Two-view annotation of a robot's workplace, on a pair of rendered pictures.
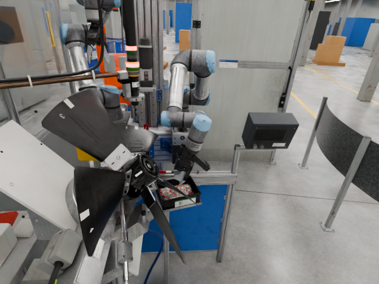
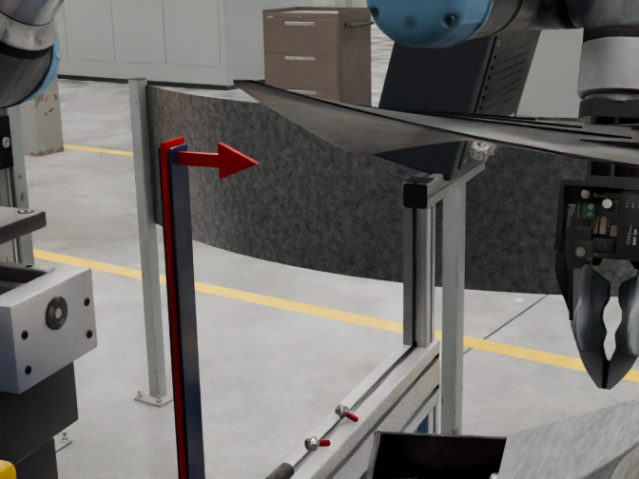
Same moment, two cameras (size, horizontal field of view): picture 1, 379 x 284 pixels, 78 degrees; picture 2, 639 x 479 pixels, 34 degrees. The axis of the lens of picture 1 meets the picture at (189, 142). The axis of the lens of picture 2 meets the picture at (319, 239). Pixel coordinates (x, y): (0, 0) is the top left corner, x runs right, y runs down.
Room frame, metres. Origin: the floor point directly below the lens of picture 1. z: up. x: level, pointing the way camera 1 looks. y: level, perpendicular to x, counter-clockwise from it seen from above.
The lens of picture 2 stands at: (0.73, 0.78, 1.31)
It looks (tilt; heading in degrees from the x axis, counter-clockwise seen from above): 15 degrees down; 300
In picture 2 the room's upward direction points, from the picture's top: 1 degrees counter-clockwise
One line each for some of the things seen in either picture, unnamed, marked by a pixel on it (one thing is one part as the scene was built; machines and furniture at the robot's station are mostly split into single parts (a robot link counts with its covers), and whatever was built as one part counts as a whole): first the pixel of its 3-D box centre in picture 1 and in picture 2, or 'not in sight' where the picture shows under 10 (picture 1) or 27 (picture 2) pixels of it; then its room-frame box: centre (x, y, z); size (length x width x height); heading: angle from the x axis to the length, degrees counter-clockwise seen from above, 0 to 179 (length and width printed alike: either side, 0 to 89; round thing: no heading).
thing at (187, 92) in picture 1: (181, 96); not in sight; (1.66, 0.07, 1.20); 0.13 x 0.12 x 0.14; 89
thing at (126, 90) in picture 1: (131, 85); not in sight; (0.80, 0.21, 1.50); 0.09 x 0.07 x 0.10; 131
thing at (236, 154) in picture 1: (235, 159); (418, 262); (1.22, -0.29, 0.96); 0.03 x 0.03 x 0.20; 6
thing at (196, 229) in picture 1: (164, 221); not in sight; (1.18, 0.14, 0.45); 0.82 x 0.02 x 0.66; 96
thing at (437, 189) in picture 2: (254, 147); (446, 175); (1.23, -0.39, 1.04); 0.24 x 0.03 x 0.03; 96
